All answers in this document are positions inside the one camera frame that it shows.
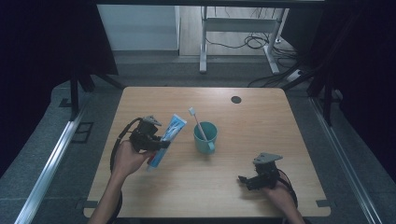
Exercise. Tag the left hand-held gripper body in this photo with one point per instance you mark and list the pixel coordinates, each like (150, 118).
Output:
(141, 137)

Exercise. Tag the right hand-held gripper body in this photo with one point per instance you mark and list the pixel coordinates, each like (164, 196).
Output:
(267, 174)

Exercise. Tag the white blue toothpaste tube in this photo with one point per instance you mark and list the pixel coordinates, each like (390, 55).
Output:
(174, 128)

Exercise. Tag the teal cup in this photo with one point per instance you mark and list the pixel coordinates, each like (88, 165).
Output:
(202, 147)

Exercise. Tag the pink white toothbrush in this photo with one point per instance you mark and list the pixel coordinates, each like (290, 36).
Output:
(196, 121)

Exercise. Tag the person's left hand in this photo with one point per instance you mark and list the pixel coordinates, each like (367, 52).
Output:
(129, 160)

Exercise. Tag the person's right hand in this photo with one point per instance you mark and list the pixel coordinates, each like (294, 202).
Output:
(280, 197)

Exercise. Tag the black metal stand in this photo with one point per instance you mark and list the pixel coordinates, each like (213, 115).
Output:
(327, 102)
(74, 96)

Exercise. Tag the black round table grommet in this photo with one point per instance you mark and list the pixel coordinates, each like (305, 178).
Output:
(236, 100)

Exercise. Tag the white power strip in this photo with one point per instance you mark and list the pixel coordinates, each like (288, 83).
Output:
(294, 75)

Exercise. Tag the white cabinet panel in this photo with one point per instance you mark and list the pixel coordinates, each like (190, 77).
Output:
(137, 28)

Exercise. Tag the dark curtain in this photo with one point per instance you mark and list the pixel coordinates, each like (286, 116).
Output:
(364, 62)
(40, 46)

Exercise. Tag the black overhead beam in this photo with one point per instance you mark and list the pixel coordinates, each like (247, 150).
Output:
(211, 2)

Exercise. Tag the aluminium floor rail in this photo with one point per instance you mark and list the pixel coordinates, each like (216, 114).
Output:
(345, 161)
(46, 177)

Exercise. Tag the white metal desk frame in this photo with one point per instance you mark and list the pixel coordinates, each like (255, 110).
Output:
(203, 46)

